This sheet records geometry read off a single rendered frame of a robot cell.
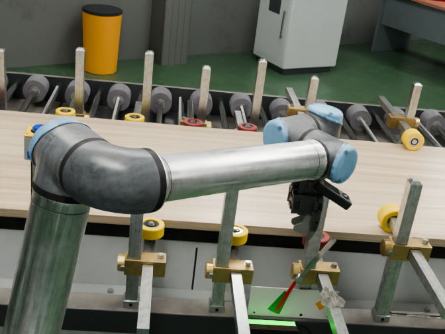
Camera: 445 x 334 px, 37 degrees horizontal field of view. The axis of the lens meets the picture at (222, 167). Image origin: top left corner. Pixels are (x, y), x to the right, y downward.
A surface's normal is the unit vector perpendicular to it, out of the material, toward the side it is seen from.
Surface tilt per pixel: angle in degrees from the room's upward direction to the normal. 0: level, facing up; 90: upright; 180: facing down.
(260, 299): 90
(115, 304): 0
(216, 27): 90
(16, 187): 0
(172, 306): 0
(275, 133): 90
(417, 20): 90
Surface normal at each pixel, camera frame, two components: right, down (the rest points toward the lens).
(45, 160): -0.72, 0.05
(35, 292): -0.04, 0.28
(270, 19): -0.86, 0.12
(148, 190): 0.43, 0.27
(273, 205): 0.11, -0.90
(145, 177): 0.35, -0.12
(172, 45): 0.56, 0.40
